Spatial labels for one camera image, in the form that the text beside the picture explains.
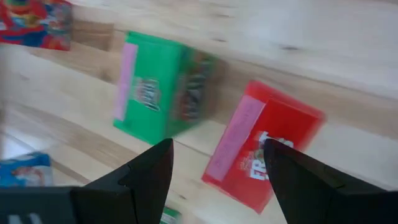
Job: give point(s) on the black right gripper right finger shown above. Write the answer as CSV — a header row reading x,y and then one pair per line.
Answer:
x,y
311,193

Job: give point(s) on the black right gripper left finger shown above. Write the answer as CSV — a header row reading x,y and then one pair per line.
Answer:
x,y
140,193

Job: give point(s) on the red Froot Loops cereal box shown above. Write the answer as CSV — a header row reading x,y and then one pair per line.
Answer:
x,y
34,28
280,124

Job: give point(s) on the green cereal box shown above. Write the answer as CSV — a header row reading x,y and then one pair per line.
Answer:
x,y
152,77
170,217

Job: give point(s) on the blue Rice Krispies cereal box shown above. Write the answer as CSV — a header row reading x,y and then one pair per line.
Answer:
x,y
21,169

